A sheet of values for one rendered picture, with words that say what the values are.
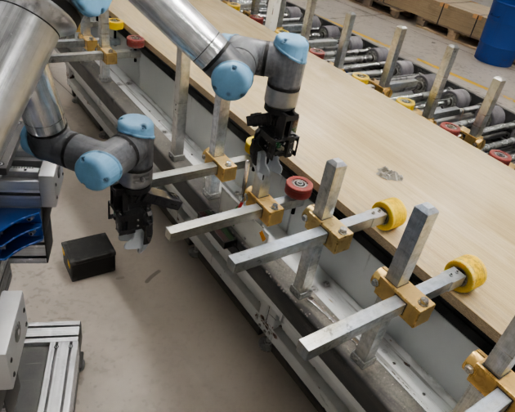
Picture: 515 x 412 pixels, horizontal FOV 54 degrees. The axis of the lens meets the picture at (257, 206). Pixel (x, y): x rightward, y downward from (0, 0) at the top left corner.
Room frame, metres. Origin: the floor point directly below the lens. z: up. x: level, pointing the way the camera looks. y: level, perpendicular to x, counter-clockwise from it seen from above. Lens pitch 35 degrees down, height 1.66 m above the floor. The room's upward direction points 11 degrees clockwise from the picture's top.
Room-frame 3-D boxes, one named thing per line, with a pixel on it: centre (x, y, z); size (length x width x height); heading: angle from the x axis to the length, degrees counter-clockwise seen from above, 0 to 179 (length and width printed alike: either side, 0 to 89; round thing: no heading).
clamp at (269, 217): (1.19, -0.02, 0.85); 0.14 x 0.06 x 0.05; 40
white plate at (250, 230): (1.21, 0.04, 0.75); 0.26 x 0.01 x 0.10; 40
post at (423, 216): (0.82, -0.32, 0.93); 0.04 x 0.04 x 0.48; 40
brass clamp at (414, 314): (0.80, -0.34, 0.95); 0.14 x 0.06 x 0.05; 40
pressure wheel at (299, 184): (1.24, -0.11, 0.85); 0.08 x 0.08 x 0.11
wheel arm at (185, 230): (1.12, 0.04, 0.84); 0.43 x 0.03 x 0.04; 130
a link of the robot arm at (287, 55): (1.07, -0.01, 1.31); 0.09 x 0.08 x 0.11; 90
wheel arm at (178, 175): (1.32, 0.19, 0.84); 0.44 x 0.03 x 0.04; 130
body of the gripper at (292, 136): (1.06, -0.01, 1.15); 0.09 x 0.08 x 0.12; 39
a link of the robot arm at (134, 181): (0.92, 0.28, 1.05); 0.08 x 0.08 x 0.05
